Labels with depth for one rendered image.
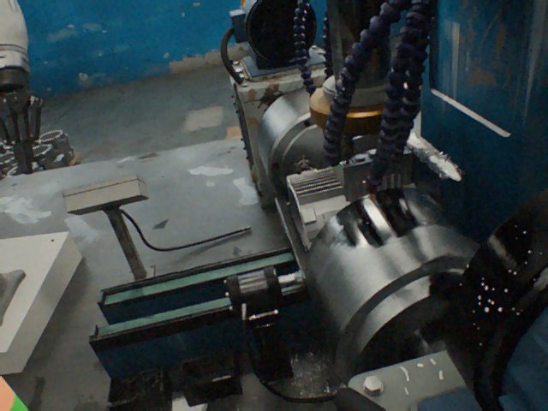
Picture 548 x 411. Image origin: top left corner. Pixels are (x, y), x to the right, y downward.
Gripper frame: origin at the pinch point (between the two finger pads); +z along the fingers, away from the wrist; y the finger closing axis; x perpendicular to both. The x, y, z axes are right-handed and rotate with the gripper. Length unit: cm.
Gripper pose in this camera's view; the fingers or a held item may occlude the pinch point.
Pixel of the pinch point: (24, 158)
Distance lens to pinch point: 115.4
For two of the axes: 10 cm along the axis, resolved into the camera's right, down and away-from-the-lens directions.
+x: -0.4, 1.0, 9.9
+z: 2.3, 9.7, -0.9
